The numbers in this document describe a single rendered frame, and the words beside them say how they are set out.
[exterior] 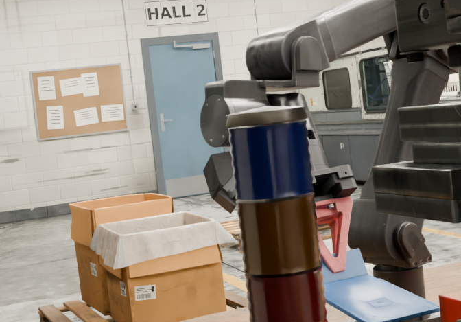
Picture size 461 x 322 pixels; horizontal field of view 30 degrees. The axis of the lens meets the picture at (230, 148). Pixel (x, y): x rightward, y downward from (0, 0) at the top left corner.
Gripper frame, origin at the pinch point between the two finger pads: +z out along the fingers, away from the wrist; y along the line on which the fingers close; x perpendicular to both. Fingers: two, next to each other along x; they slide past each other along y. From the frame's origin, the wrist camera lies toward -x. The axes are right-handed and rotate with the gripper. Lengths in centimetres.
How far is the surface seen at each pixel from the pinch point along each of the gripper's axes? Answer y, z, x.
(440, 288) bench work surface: -28.2, 0.8, 27.6
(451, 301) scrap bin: -2.1, 6.5, 12.8
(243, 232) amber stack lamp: 46, 7, -25
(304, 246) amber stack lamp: 47, 9, -23
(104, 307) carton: -374, -87, 35
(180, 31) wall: -898, -556, 307
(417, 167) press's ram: 31.8, 1.4, -6.1
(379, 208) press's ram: 25.9, 2.1, -6.9
